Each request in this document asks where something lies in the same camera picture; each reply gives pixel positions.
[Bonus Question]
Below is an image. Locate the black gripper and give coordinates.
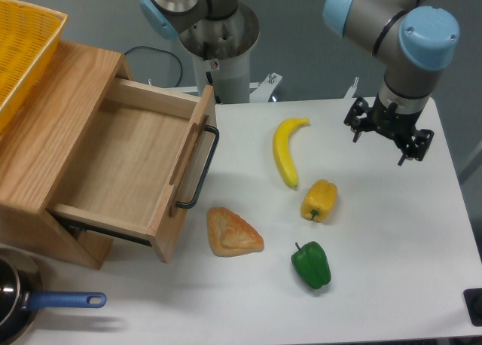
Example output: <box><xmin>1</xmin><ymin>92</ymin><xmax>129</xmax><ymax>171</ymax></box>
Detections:
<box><xmin>343</xmin><ymin>96</ymin><xmax>434</xmax><ymax>166</ymax></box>

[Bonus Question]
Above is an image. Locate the yellow bell pepper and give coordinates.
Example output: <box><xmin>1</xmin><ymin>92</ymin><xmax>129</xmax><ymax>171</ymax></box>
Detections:
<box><xmin>300</xmin><ymin>179</ymin><xmax>337</xmax><ymax>222</ymax></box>

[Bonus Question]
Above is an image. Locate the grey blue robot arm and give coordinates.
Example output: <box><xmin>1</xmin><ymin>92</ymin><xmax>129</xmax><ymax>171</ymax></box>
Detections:
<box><xmin>140</xmin><ymin>0</ymin><xmax>459</xmax><ymax>160</ymax></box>

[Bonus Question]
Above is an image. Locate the green bell pepper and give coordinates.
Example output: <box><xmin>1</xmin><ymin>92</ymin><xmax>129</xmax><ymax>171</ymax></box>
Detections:
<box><xmin>291</xmin><ymin>241</ymin><xmax>331</xmax><ymax>290</ymax></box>

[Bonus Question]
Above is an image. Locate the yellow banana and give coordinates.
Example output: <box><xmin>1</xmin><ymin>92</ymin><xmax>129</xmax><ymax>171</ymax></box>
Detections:
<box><xmin>272</xmin><ymin>118</ymin><xmax>310</xmax><ymax>190</ymax></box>

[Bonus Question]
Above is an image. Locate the black corner fixture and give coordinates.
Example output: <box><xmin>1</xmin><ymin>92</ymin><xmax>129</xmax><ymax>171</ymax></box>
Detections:
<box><xmin>463</xmin><ymin>288</ymin><xmax>482</xmax><ymax>327</ymax></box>

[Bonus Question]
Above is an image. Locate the triangular pastry bread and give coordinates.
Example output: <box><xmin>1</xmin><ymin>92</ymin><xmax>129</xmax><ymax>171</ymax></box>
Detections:
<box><xmin>206</xmin><ymin>207</ymin><xmax>264</xmax><ymax>257</ymax></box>

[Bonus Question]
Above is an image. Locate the open wooden drawer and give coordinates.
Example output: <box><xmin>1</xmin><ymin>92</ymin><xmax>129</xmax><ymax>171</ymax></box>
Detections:
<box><xmin>48</xmin><ymin>78</ymin><xmax>216</xmax><ymax>262</ymax></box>

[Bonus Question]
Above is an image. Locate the wooden drawer cabinet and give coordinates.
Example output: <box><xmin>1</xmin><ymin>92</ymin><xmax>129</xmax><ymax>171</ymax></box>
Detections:
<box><xmin>1</xmin><ymin>41</ymin><xmax>132</xmax><ymax>270</ymax></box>

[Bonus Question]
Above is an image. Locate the yellow plastic basket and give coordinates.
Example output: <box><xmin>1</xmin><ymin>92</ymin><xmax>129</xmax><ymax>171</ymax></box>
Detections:
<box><xmin>1</xmin><ymin>0</ymin><xmax>69</xmax><ymax>130</ymax></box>

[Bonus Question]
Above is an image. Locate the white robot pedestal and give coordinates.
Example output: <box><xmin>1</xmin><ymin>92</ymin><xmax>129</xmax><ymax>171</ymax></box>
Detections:
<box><xmin>179</xmin><ymin>3</ymin><xmax>260</xmax><ymax>104</ymax></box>

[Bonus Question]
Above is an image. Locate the black drawer handle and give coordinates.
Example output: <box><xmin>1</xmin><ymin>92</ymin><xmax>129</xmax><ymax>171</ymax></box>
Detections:
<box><xmin>175</xmin><ymin>124</ymin><xmax>220</xmax><ymax>209</ymax></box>

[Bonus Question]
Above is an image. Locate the black cable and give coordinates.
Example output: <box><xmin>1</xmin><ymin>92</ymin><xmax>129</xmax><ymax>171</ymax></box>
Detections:
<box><xmin>123</xmin><ymin>45</ymin><xmax>184</xmax><ymax>88</ymax></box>

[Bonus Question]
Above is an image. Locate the black pan blue handle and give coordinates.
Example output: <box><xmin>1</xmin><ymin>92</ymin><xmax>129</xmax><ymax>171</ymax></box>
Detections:
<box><xmin>1</xmin><ymin>249</ymin><xmax>107</xmax><ymax>344</ymax></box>

